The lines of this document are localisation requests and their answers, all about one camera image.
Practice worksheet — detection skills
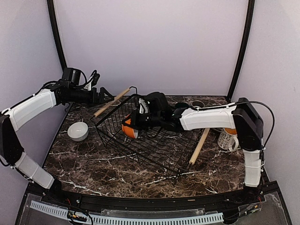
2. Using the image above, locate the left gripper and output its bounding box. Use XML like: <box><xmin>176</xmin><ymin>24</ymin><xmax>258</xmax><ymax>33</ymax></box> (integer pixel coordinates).
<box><xmin>66</xmin><ymin>87</ymin><xmax>115</xmax><ymax>108</ymax></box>

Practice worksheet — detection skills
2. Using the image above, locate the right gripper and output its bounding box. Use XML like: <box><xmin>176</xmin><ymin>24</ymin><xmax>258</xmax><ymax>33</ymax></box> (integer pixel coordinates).
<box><xmin>122</xmin><ymin>109</ymin><xmax>163</xmax><ymax>130</ymax></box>

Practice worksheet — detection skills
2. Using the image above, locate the orange bowl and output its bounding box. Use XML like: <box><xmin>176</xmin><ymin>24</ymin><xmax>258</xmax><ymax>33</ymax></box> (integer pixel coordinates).
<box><xmin>121</xmin><ymin>114</ymin><xmax>138</xmax><ymax>139</ymax></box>

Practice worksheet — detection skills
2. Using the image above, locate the white ribbed bowl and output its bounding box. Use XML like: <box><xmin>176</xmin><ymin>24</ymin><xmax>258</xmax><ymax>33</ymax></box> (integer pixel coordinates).
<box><xmin>67</xmin><ymin>122</ymin><xmax>89</xmax><ymax>142</ymax></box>

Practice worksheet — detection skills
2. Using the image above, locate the white brown striped cup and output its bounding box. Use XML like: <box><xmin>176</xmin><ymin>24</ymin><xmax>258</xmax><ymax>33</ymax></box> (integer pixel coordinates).
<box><xmin>192</xmin><ymin>100</ymin><xmax>205</xmax><ymax>108</ymax></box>

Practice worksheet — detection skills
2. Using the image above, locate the white leaf pattern mug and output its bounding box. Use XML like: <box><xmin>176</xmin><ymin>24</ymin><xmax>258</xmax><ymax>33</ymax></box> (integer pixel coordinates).
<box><xmin>217</xmin><ymin>128</ymin><xmax>239</xmax><ymax>152</ymax></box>

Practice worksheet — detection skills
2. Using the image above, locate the dark green cup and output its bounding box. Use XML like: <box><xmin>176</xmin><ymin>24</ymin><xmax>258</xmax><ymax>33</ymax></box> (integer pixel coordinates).
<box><xmin>175</xmin><ymin>102</ymin><xmax>189</xmax><ymax>108</ymax></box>

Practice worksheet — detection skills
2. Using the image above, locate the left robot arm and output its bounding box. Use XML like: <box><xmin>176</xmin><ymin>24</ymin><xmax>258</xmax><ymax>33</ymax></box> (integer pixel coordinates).
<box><xmin>0</xmin><ymin>67</ymin><xmax>114</xmax><ymax>204</ymax></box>

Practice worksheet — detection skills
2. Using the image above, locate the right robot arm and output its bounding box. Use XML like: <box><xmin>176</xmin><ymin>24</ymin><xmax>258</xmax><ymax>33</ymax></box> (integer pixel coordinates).
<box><xmin>122</xmin><ymin>92</ymin><xmax>267</xmax><ymax>203</ymax></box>

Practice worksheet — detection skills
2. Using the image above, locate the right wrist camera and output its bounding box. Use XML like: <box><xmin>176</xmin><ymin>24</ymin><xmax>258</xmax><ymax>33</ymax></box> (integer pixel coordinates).
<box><xmin>138</xmin><ymin>97</ymin><xmax>150</xmax><ymax>114</ymax></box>

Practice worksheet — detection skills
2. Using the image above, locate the left wooden rack handle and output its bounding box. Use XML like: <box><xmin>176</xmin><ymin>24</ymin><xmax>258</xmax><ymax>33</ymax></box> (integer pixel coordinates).
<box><xmin>93</xmin><ymin>88</ymin><xmax>130</xmax><ymax>117</ymax></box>

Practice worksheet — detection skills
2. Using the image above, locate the wooden rack handle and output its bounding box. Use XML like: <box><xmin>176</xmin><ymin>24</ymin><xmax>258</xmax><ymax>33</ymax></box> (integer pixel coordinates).
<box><xmin>189</xmin><ymin>128</ymin><xmax>210</xmax><ymax>165</ymax></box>
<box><xmin>93</xmin><ymin>88</ymin><xmax>130</xmax><ymax>117</ymax></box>

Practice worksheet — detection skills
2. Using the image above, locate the black wire dish rack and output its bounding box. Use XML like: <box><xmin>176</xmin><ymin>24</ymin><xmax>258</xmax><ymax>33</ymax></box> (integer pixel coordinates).
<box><xmin>95</xmin><ymin>93</ymin><xmax>203</xmax><ymax>179</ymax></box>

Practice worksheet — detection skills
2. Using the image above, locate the right wooden rack handle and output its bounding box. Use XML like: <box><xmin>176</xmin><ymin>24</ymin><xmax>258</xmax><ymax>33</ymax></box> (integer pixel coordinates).
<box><xmin>189</xmin><ymin>128</ymin><xmax>210</xmax><ymax>165</ymax></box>

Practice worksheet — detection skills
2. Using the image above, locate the white slotted cable duct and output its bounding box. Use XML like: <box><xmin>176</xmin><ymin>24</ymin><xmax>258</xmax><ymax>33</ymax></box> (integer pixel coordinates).
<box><xmin>30</xmin><ymin>200</ymin><xmax>224</xmax><ymax>225</ymax></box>

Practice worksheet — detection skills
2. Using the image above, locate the black front rail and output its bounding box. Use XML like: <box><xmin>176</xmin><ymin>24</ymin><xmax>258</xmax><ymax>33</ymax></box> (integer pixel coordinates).
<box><xmin>43</xmin><ymin>190</ymin><xmax>257</xmax><ymax>211</ymax></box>

